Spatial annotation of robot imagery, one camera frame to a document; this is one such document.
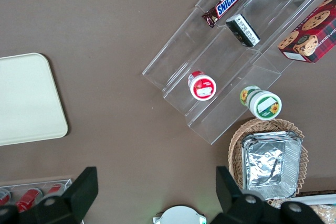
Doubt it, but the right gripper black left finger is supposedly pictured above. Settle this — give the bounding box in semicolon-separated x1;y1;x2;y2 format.
19;166;99;224

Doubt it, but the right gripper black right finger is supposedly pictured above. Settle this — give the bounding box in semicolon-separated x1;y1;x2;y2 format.
209;166;267;224

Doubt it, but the light wicker basket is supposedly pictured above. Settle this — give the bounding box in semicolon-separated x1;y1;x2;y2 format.
227;118;308;206

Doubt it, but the aluminium foil tray stack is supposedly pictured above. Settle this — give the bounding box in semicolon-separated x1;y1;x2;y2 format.
240;131;302;200

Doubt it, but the cream plastic tray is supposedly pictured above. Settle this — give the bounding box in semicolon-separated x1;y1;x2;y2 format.
0;52;69;146

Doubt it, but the clear acrylic bottle rack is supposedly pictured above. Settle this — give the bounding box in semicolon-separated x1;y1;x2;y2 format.
0;178;73;224

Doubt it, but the red cola bottle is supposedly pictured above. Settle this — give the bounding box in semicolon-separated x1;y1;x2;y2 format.
43;183;67;199
0;188;13;207
15;187;43;213

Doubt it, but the white snack crate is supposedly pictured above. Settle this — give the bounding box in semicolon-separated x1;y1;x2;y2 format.
296;191;336;224

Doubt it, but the clear bag of crackers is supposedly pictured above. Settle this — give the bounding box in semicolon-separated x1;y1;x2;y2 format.
312;204;336;224

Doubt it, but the green sunflower yogurt cup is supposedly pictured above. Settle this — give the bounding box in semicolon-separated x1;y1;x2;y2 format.
240;85;283;121

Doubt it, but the red strawberry yogurt cup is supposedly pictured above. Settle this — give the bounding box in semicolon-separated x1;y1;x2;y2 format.
187;70;217;101

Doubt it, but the clear acrylic stepped stand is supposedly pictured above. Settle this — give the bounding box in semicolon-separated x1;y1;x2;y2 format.
141;0;336;145

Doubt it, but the black box with white label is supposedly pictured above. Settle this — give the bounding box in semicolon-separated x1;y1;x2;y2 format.
225;13;261;48

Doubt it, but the red tartan cookie box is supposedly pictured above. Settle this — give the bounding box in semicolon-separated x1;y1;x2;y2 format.
277;0;336;64

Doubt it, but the Snickers chocolate bar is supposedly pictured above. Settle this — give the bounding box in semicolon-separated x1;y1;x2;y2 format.
201;0;255;29

